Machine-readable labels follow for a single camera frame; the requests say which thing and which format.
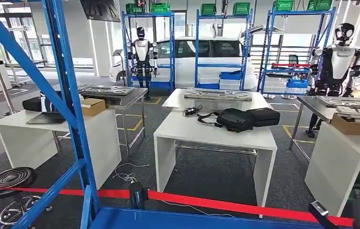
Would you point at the white panel-leg table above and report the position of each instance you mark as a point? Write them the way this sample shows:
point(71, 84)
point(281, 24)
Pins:
point(25, 142)
point(331, 170)
point(199, 132)

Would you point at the open cardboard box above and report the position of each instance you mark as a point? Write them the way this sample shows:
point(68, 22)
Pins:
point(350, 128)

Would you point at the metal parts tray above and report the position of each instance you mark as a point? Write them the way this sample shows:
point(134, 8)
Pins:
point(218, 95)
point(109, 90)
point(347, 101)

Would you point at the steel workbench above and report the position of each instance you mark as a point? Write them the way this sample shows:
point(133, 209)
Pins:
point(132, 98)
point(309, 106)

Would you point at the black zip case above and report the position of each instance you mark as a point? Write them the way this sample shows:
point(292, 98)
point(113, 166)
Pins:
point(263, 117)

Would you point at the blue plastic bin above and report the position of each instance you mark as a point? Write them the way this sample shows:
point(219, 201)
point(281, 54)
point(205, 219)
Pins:
point(297, 83)
point(230, 75)

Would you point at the red barrier belt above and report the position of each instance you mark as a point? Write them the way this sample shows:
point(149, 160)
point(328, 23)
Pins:
point(218, 204)

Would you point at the black white humanoid robot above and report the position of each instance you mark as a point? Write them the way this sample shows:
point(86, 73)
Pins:
point(141, 52)
point(339, 63)

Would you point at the black backpack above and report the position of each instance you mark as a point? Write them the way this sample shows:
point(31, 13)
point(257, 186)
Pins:
point(233, 121)

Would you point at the long red car part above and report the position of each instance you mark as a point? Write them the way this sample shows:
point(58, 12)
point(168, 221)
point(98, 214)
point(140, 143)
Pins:
point(289, 65)

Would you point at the blue steel shelving rack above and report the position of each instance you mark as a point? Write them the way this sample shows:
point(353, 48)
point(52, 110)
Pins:
point(197, 47)
point(171, 47)
point(72, 94)
point(263, 63)

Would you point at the black power adapter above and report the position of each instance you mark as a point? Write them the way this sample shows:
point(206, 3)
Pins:
point(190, 111)

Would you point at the white topped steel bench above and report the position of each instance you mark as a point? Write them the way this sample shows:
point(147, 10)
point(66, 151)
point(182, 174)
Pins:
point(175, 101)

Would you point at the white car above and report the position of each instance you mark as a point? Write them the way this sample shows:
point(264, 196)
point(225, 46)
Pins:
point(184, 68)

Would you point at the small cardboard box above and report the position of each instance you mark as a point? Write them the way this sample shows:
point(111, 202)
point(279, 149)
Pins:
point(93, 107)

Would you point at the black laptop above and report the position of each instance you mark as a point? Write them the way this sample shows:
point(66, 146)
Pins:
point(48, 118)

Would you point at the chrome car emblem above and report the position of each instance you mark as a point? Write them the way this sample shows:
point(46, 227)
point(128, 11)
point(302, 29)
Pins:
point(18, 215)

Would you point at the black soft bag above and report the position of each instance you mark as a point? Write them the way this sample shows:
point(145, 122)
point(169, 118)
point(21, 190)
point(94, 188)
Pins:
point(32, 104)

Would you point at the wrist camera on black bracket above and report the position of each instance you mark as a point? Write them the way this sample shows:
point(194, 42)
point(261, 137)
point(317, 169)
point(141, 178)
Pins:
point(319, 209)

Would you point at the black belt barrier post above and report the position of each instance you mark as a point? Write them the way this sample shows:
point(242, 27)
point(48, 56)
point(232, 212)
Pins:
point(137, 194)

